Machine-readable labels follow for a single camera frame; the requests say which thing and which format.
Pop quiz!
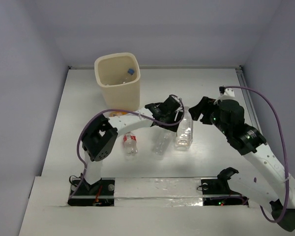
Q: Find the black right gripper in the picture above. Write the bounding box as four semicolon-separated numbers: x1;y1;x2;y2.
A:
189;95;231;136

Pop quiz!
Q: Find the slim clear white-cap bottle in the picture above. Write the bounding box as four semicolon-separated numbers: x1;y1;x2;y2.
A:
152;129;175;156

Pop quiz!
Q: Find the large clear square bottle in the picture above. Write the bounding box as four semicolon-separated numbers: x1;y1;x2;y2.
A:
174;106;193;151

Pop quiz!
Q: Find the tall blue cap bottle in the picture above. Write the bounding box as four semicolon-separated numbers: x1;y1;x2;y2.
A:
122;68;135;84

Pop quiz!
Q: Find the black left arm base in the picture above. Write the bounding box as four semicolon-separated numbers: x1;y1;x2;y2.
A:
67;176;115;207

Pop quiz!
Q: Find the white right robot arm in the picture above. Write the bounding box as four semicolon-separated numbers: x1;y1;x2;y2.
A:
189;97;295;232

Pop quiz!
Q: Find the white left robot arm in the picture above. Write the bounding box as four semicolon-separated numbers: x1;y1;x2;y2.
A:
77;94;184;194

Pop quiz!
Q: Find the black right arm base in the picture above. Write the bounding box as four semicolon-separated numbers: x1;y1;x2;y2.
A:
197;167;249;207

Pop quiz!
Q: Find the cream plastic bin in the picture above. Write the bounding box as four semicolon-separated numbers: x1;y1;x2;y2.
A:
94;53;141;111

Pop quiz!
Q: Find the red cap clear bottle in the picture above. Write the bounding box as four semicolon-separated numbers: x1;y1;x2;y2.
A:
123;132;138;156

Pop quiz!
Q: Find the orange juice bottle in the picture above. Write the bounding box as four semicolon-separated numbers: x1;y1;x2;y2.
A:
109;111;128;117

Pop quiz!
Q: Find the silver tape strip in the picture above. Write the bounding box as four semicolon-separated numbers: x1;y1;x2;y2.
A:
114;177;203;207

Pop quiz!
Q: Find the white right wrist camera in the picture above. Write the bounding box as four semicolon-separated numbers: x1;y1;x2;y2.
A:
217;86;235;101

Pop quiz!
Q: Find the aluminium side rail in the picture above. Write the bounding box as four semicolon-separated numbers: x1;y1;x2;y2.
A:
235;66;255;120

